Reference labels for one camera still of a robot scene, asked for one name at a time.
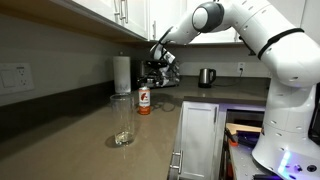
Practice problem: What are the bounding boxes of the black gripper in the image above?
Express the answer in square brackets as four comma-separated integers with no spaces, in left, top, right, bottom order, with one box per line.
[148,63,172,88]

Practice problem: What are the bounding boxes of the orange-capped drink bottle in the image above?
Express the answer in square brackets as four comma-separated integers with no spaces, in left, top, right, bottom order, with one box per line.
[137,85,152,116]

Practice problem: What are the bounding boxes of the tall clear drinking glass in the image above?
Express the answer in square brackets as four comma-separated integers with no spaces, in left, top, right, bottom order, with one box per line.
[110,93,136,147]

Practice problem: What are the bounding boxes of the silver toaster oven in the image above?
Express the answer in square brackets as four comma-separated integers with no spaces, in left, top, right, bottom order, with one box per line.
[132,59,182,90]

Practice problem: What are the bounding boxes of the white paper towel roll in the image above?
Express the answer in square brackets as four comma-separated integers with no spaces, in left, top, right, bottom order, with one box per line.
[112,54,132,94]

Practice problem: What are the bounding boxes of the steel electric kettle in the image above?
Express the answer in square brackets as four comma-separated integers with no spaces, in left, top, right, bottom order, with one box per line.
[198,68,217,89]

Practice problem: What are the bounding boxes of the grey lower cabinet run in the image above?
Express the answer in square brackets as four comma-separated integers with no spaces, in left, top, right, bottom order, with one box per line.
[166,99,184,180]

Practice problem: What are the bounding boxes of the white upper cabinets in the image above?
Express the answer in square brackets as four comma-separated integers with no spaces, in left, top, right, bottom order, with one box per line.
[49,0,320,46]

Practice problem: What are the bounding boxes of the white cabinet door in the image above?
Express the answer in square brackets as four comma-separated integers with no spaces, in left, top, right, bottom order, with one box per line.
[179,101,221,180]

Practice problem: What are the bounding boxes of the wooden board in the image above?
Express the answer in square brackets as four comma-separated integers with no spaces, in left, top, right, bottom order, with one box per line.
[225,122,263,135]

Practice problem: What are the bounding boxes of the white perforated robot table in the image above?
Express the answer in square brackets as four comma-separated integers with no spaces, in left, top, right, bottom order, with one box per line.
[229,143,320,180]

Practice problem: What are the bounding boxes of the white wall outlet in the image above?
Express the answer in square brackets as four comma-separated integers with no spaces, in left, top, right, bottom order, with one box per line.
[237,61,246,74]

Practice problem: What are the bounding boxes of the black kettle cord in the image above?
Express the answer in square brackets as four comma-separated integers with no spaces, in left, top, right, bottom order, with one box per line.
[213,68,244,88]

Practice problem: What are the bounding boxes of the silver drawer handle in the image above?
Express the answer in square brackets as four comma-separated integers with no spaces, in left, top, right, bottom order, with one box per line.
[169,150,184,174]

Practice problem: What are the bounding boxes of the white switch outlet plate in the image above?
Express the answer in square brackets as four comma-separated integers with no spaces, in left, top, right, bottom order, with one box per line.
[0,62,35,96]

